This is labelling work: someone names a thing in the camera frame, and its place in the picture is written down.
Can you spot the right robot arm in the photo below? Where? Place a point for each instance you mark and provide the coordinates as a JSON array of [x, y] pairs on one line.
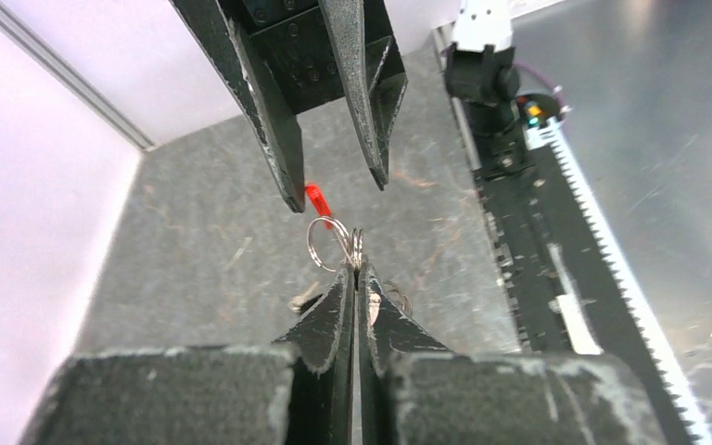
[[479, 60]]

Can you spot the keyring loop with red tag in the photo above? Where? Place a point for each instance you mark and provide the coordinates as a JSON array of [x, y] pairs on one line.
[[347, 241]]

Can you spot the toothed cable duct strip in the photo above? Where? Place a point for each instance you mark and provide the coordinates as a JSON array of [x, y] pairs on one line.
[[622, 321]]

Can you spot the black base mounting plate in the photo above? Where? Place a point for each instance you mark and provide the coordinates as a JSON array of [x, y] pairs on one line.
[[543, 298]]

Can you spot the corner aluminium profile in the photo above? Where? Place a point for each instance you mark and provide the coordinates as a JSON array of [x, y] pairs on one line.
[[35, 47]]

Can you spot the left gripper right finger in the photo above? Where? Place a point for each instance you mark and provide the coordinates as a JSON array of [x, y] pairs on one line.
[[415, 390]]

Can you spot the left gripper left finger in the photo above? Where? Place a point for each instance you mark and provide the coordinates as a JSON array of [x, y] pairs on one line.
[[294, 390]]

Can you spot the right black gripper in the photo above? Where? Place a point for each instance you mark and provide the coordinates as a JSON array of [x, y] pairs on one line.
[[277, 58]]

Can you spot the key with black head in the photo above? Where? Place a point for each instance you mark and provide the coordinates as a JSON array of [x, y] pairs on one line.
[[303, 302]]

